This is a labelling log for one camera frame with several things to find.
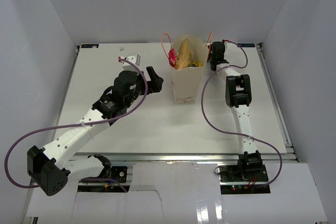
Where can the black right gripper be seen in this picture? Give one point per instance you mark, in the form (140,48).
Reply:
(212,48)

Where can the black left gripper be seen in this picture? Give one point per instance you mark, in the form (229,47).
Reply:
(154,85)

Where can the brown kraft chips bag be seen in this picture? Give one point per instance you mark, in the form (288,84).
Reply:
(183,58)

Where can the red snack packet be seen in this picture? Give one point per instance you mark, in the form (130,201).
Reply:
(172,57)

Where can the yellow snack bar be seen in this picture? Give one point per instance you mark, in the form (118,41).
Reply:
(196,64)

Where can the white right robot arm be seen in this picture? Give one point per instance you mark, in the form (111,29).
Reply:
(238,99)

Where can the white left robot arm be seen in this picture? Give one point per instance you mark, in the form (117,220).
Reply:
(51,166)

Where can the beige paper gift bag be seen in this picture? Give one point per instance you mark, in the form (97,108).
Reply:
(186,82)

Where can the black table corner label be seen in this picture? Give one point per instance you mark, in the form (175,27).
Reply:
(246,45)

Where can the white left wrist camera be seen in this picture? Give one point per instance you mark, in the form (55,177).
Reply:
(134,59)

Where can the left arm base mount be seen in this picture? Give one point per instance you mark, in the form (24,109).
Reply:
(118,173)

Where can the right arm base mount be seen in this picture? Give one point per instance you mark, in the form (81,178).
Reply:
(233,183)

